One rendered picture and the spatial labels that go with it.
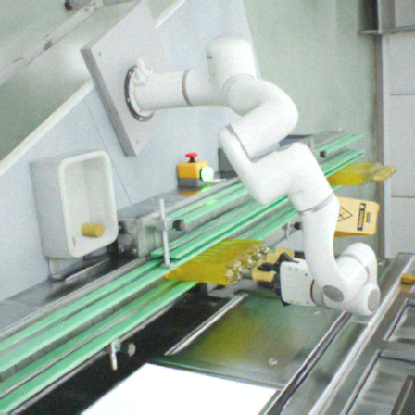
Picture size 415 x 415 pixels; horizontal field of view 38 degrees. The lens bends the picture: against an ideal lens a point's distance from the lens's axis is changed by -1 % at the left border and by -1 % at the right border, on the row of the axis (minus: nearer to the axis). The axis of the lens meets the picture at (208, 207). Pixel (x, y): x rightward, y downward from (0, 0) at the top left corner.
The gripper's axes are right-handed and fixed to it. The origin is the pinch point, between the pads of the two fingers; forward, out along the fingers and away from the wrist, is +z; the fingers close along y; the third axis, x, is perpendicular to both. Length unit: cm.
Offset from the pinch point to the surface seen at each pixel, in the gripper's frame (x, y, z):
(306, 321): -5.7, -12.9, -6.7
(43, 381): 59, -2, 6
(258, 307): -6.7, -13.0, 9.2
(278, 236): -64, -15, 46
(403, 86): -545, 2, 232
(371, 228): -300, -87, 139
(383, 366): -3.0, -16.8, -29.2
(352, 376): 7.6, -14.8, -27.5
